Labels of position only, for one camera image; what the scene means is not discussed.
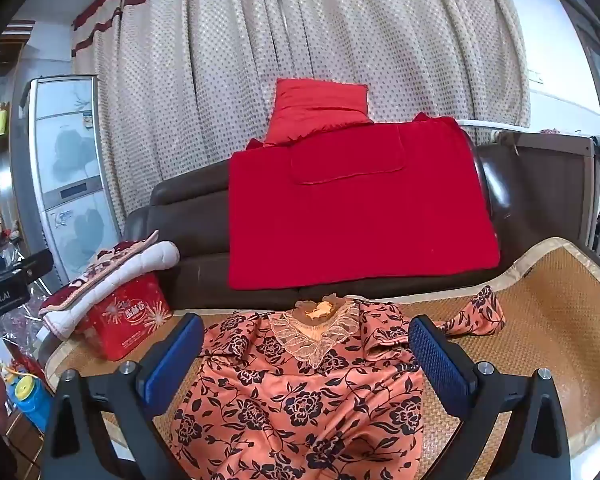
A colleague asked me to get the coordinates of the wooden crib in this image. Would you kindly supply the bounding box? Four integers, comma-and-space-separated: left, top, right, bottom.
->
495, 130, 600, 268

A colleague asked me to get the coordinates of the brown leather sofa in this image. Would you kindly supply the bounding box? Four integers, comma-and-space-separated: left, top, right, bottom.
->
120, 132, 600, 313

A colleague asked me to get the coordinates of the beige dotted curtain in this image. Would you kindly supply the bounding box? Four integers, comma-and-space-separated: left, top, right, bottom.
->
71, 0, 531, 241

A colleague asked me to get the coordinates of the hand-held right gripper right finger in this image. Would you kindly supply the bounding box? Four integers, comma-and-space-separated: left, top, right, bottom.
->
407, 315, 573, 480

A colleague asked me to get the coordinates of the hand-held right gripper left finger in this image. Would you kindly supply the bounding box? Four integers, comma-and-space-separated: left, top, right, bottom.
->
40, 312, 206, 480

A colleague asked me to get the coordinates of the folded red white quilt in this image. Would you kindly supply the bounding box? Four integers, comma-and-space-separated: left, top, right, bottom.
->
38, 230, 181, 338

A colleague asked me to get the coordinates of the red blanket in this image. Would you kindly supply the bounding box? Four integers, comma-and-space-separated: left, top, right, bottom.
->
227, 114, 502, 292

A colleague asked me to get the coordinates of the red pillow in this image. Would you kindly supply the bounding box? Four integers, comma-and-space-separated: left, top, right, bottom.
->
262, 78, 373, 147

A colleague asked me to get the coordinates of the red gift box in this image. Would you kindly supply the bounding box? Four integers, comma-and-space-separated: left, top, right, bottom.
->
75, 274, 173, 362

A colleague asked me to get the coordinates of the orange floral garment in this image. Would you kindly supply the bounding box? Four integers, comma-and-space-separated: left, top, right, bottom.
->
170, 285, 506, 480

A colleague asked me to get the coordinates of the blue yellow toy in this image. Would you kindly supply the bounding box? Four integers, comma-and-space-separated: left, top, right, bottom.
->
2, 370, 53, 433

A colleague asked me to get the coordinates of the woven bamboo mat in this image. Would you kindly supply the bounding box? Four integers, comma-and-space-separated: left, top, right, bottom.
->
45, 237, 600, 480

